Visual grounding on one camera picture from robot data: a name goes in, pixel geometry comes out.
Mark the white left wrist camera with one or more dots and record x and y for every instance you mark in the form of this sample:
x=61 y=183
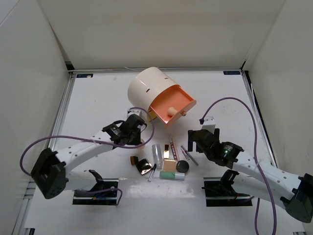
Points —
x=137 y=112

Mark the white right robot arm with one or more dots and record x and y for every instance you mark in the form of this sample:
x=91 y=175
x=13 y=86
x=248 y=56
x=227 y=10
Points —
x=291 y=192

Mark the mint green tube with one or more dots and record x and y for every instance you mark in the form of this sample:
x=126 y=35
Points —
x=172 y=175

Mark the round black compact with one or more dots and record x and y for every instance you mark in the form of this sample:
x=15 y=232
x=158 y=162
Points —
x=182 y=166

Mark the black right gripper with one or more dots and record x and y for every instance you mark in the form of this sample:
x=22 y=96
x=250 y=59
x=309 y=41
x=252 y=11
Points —
x=190 y=140

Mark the dark logo sticker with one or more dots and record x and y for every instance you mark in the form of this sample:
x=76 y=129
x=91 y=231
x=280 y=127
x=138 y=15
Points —
x=84 y=75
x=233 y=72

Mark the dark logo sticker left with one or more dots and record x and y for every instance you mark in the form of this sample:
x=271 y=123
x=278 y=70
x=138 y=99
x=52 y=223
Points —
x=84 y=75

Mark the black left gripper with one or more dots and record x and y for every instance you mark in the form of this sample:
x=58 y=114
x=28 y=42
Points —
x=137 y=141

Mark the yellow lower drawer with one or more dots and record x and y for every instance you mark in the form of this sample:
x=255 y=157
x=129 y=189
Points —
x=151 y=116

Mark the cream cylindrical organizer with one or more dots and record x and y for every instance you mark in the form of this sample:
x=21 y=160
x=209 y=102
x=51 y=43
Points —
x=147 y=86

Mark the dark logo sticker right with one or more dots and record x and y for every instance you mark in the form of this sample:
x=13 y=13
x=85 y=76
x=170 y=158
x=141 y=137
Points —
x=233 y=72

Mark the grey patterned eyeliner pencil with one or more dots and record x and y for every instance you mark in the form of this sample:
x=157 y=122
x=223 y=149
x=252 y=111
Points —
x=188 y=155

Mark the clear plastic tube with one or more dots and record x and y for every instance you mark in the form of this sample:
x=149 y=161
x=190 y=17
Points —
x=157 y=156

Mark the gold black lipstick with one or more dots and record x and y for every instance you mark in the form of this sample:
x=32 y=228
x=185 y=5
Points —
x=166 y=151

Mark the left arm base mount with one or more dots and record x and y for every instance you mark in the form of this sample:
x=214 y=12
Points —
x=94 y=190

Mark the clear mascara black cap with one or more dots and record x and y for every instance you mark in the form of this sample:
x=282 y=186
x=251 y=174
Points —
x=152 y=173

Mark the black square compact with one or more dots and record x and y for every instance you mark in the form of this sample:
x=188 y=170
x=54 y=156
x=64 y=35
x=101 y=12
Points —
x=143 y=166

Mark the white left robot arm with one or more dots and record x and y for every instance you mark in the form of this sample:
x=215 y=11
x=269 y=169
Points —
x=52 y=170

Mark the beige makeup sponge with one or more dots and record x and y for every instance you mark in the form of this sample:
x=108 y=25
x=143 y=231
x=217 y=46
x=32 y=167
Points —
x=171 y=111

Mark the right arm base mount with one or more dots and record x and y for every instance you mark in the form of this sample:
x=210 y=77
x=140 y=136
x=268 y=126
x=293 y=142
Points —
x=219 y=192

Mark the orange plastic drawer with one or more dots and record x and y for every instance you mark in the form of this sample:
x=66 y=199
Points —
x=173 y=96

